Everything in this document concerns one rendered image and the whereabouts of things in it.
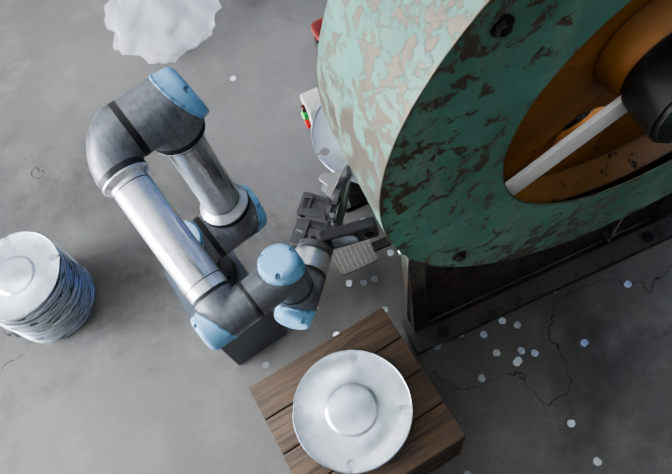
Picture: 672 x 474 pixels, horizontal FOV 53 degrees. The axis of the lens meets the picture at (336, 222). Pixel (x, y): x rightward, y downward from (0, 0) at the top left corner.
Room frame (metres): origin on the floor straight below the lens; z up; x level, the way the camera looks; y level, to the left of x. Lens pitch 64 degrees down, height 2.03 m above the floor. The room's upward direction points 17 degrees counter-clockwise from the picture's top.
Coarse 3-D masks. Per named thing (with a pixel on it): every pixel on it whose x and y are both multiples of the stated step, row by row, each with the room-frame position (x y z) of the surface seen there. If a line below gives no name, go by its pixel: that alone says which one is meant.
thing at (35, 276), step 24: (0, 240) 1.16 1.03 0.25; (24, 240) 1.14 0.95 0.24; (48, 240) 1.11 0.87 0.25; (0, 264) 1.08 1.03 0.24; (24, 264) 1.05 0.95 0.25; (48, 264) 1.03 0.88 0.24; (0, 288) 0.99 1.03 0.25; (24, 288) 0.97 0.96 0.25; (48, 288) 0.95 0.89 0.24; (0, 312) 0.92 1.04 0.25
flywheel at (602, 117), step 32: (640, 0) 0.46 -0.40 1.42; (608, 32) 0.45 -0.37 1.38; (640, 32) 0.43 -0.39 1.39; (576, 64) 0.45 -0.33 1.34; (608, 64) 0.43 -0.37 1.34; (640, 64) 0.41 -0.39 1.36; (544, 96) 0.44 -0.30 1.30; (576, 96) 0.45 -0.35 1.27; (608, 96) 0.46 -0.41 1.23; (640, 96) 0.38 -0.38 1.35; (544, 128) 0.44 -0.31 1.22; (576, 128) 0.48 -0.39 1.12; (608, 128) 0.46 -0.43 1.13; (640, 128) 0.47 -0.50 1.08; (512, 160) 0.44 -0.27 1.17; (544, 160) 0.39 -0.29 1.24; (576, 160) 0.45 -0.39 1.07; (608, 160) 0.45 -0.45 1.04; (640, 160) 0.44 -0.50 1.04; (512, 192) 0.38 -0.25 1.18; (544, 192) 0.42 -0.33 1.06; (576, 192) 0.41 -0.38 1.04
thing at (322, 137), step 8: (320, 112) 0.88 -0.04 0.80; (320, 120) 0.86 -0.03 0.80; (312, 128) 0.84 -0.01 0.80; (320, 128) 0.84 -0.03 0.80; (328, 128) 0.83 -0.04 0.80; (312, 136) 0.82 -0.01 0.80; (320, 136) 0.82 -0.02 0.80; (328, 136) 0.81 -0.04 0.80; (320, 144) 0.80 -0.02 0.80; (328, 144) 0.79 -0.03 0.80; (336, 144) 0.79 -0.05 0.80; (336, 152) 0.77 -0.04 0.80; (328, 160) 0.75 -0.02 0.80; (336, 160) 0.75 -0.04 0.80; (344, 160) 0.74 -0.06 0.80; (328, 168) 0.73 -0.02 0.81; (336, 168) 0.73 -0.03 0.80; (352, 176) 0.70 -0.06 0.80
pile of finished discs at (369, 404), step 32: (352, 352) 0.46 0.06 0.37; (320, 384) 0.40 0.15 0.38; (352, 384) 0.38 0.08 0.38; (384, 384) 0.36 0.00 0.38; (320, 416) 0.33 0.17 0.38; (352, 416) 0.30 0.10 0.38; (384, 416) 0.28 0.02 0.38; (320, 448) 0.25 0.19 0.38; (352, 448) 0.23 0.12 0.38; (384, 448) 0.21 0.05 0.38
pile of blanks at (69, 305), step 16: (64, 256) 1.07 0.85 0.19; (64, 272) 1.01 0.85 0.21; (80, 272) 1.05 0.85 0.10; (64, 288) 0.96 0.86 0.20; (80, 288) 0.99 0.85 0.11; (48, 304) 0.91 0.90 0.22; (64, 304) 0.93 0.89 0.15; (80, 304) 0.95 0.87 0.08; (16, 320) 0.89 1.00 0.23; (32, 320) 0.89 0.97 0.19; (48, 320) 0.89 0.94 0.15; (64, 320) 0.91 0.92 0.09; (80, 320) 0.92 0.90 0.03; (32, 336) 0.89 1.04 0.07; (48, 336) 0.88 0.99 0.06; (64, 336) 0.89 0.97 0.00
